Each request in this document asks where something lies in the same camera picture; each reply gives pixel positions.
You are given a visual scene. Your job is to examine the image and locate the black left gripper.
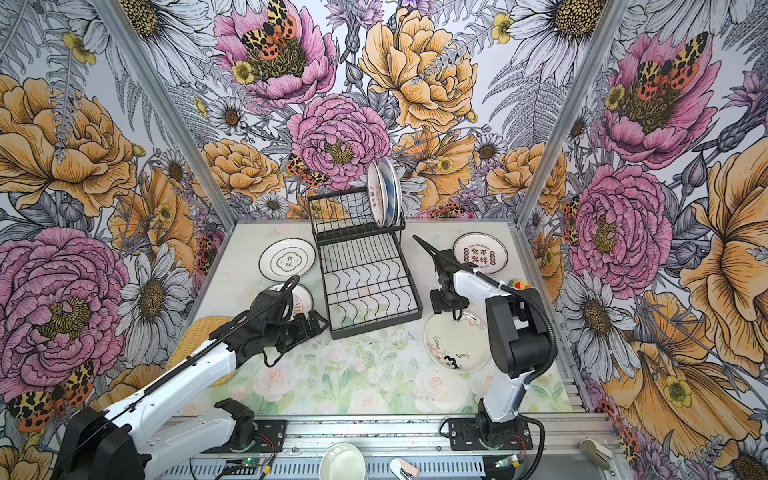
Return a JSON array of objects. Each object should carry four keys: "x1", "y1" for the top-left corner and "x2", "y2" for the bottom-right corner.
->
[{"x1": 266, "y1": 310, "x2": 329, "y2": 354}]

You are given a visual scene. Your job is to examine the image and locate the orange sunburst plate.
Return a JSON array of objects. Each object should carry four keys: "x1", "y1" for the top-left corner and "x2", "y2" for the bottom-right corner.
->
[
  {"x1": 367, "y1": 162, "x2": 388, "y2": 228},
  {"x1": 292, "y1": 284, "x2": 314, "y2": 316}
]

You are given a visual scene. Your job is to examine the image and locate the cream floral oval plate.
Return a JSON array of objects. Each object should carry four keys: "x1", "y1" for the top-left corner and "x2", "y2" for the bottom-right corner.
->
[{"x1": 423, "y1": 313, "x2": 491, "y2": 373}]

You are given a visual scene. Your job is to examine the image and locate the red character white plate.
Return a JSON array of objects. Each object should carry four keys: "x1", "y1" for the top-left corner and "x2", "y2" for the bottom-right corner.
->
[{"x1": 453, "y1": 232, "x2": 509, "y2": 274}]

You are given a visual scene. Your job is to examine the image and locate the blue white striped plate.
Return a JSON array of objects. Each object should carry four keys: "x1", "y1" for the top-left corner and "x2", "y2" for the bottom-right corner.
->
[{"x1": 381, "y1": 159, "x2": 402, "y2": 226}]

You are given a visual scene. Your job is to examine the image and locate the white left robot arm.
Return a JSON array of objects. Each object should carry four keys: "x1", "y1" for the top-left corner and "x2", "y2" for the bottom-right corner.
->
[{"x1": 52, "y1": 276, "x2": 329, "y2": 479}]

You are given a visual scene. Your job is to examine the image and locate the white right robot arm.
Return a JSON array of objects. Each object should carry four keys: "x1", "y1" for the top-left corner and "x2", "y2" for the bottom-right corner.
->
[{"x1": 414, "y1": 236, "x2": 557, "y2": 450}]

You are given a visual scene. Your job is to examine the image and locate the white grey emblem plate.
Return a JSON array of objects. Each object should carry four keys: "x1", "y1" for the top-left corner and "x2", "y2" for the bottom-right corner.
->
[{"x1": 258, "y1": 238, "x2": 317, "y2": 281}]

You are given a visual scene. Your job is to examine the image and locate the rainbow sunflower plush toy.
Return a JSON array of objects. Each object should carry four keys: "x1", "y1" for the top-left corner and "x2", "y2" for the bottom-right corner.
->
[{"x1": 508, "y1": 279, "x2": 531, "y2": 290}]

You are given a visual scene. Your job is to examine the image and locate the yellow woven placemat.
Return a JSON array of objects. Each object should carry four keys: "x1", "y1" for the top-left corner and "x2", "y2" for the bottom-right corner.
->
[{"x1": 166, "y1": 316, "x2": 231, "y2": 371}]

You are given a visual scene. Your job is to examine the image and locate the white round bowl below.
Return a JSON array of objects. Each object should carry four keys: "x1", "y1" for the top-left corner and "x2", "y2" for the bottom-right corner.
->
[{"x1": 318, "y1": 443, "x2": 367, "y2": 480}]

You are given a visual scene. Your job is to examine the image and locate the small white pink object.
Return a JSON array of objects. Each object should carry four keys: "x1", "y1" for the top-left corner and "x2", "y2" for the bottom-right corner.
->
[{"x1": 389, "y1": 458, "x2": 420, "y2": 480}]

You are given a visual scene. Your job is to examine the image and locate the black wire dish rack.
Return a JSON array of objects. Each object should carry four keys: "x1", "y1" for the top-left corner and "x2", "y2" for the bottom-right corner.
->
[{"x1": 307, "y1": 187, "x2": 423, "y2": 340}]

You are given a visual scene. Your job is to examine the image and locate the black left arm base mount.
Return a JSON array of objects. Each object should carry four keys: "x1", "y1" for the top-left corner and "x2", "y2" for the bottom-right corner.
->
[{"x1": 205, "y1": 399, "x2": 288, "y2": 454}]

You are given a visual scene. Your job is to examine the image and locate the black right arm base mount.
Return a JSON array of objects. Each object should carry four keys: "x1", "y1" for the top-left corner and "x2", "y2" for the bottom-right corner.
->
[{"x1": 438, "y1": 413, "x2": 533, "y2": 451}]

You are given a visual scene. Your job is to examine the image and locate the grey clamp handle right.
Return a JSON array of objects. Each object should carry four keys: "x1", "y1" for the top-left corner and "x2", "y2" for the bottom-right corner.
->
[{"x1": 579, "y1": 438, "x2": 613, "y2": 471}]

